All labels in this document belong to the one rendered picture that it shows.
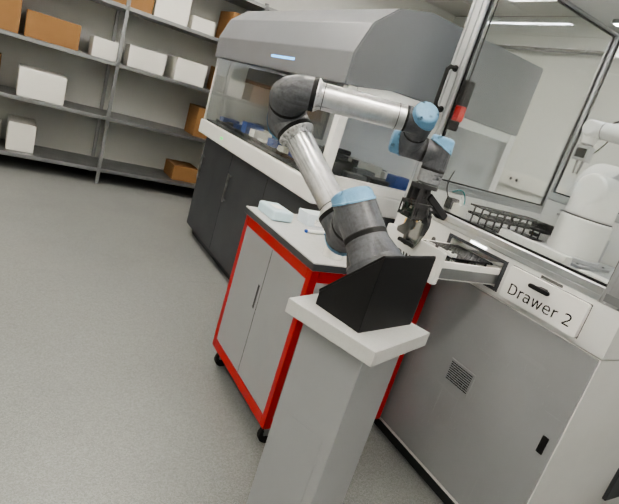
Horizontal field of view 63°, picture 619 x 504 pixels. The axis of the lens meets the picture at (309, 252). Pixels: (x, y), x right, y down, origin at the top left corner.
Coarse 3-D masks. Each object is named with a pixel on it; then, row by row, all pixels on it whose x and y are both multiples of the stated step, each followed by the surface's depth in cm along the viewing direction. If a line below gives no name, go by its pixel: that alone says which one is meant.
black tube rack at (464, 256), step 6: (438, 246) 178; (444, 246) 182; (450, 246) 185; (456, 246) 189; (456, 252) 177; (462, 252) 180; (468, 252) 184; (456, 258) 167; (462, 258) 170; (468, 258) 173; (474, 258) 176; (480, 258) 180; (474, 264) 181; (486, 264) 177; (492, 264) 177
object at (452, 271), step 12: (432, 240) 189; (444, 264) 160; (456, 264) 163; (468, 264) 167; (480, 264) 186; (444, 276) 162; (456, 276) 164; (468, 276) 167; (480, 276) 170; (492, 276) 173
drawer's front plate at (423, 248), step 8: (392, 224) 176; (392, 232) 176; (400, 248) 172; (408, 248) 168; (416, 248) 165; (424, 248) 162; (432, 248) 159; (440, 256) 156; (440, 264) 156; (432, 272) 158; (432, 280) 158
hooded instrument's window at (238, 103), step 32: (224, 64) 356; (224, 96) 349; (256, 96) 304; (224, 128) 343; (256, 128) 299; (320, 128) 238; (352, 128) 236; (384, 128) 244; (288, 160) 262; (352, 160) 242; (384, 160) 251
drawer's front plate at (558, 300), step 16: (512, 272) 168; (512, 288) 168; (528, 288) 163; (528, 304) 162; (544, 304) 157; (560, 304) 153; (576, 304) 149; (544, 320) 157; (560, 320) 152; (576, 320) 148; (576, 336) 149
